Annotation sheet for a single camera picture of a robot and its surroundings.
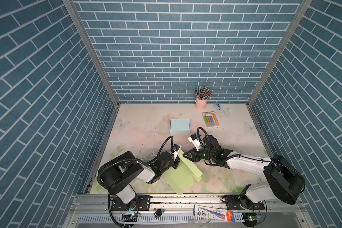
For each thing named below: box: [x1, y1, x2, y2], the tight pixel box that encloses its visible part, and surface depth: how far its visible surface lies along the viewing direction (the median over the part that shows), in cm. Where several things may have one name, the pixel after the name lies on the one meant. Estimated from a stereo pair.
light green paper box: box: [161, 149, 203, 196], surface depth 81 cm
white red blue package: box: [193, 204, 236, 222], surface depth 72 cm
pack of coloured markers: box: [201, 111, 220, 128], surface depth 111 cm
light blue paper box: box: [169, 118, 191, 134], surface depth 105 cm
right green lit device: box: [242, 212, 258, 228], surface depth 72 cm
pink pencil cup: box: [194, 97, 208, 111], surface depth 115 cm
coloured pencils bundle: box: [193, 85, 213, 101], surface depth 114 cm
